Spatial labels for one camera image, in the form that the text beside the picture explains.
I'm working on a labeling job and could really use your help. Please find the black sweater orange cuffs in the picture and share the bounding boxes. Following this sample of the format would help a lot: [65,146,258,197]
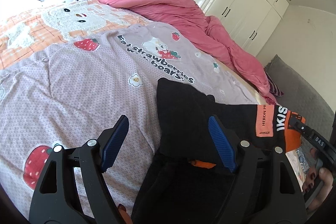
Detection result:
[131,78,301,223]

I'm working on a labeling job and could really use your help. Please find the right hand red nails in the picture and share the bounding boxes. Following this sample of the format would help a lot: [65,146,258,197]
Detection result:
[301,147,336,214]

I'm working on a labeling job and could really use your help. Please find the grey headboard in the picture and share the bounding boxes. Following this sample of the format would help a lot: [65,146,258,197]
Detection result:
[264,55,335,140]

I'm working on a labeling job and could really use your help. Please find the striped purple pillow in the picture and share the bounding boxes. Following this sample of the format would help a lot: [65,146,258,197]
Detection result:
[265,73,284,97]

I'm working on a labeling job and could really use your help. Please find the strawberry bear bed sheet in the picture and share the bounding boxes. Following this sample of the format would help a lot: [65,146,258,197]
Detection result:
[1,22,256,217]

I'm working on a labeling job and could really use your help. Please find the orange plaid bear blanket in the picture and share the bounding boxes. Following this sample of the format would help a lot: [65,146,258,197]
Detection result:
[1,0,150,69]

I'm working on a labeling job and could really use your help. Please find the pink duvet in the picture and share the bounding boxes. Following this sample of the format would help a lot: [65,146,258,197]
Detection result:
[96,0,277,105]

